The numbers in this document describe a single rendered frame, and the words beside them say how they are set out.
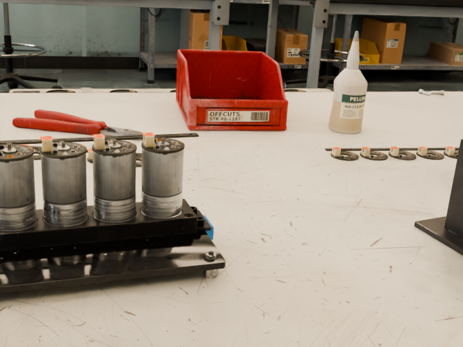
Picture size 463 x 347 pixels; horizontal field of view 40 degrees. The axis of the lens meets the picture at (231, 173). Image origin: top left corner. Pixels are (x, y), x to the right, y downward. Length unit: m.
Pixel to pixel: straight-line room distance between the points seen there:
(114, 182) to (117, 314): 0.08
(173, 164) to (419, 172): 0.26
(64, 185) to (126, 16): 4.40
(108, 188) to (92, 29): 4.39
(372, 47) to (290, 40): 0.73
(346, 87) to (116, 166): 0.34
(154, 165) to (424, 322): 0.17
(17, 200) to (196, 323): 0.12
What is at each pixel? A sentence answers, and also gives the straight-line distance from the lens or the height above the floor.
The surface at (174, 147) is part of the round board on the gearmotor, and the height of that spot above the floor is 0.81.
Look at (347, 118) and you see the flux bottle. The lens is 0.65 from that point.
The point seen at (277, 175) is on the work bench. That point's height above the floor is 0.75.
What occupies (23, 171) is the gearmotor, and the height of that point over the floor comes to 0.80.
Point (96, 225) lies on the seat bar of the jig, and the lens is 0.37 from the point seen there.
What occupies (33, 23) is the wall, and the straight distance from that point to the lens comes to 4.72.
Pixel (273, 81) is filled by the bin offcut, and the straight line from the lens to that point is 0.68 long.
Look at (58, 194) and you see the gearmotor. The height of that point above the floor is 0.79.
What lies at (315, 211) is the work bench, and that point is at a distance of 0.45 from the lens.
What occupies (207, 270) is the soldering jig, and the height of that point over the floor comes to 0.76.
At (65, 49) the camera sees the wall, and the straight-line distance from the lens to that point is 4.75.
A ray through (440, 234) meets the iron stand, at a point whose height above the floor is 0.75.
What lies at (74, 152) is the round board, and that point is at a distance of 0.36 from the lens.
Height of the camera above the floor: 0.92
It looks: 20 degrees down
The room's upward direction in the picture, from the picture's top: 4 degrees clockwise
